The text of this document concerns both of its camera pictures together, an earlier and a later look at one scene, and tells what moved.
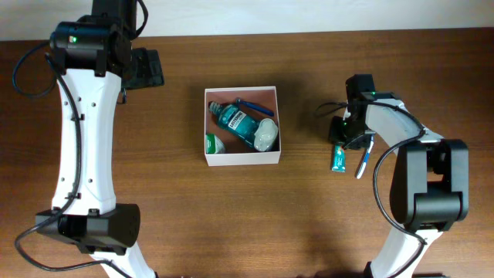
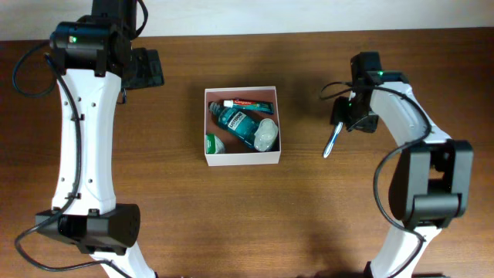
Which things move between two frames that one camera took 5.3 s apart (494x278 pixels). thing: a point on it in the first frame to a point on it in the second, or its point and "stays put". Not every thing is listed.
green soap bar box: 214,144 stays put
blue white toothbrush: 364,162 to 329,146
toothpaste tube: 339,160 to 265,107
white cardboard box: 238,152 stays put
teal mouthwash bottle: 237,122 stays put
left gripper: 150,69 stays put
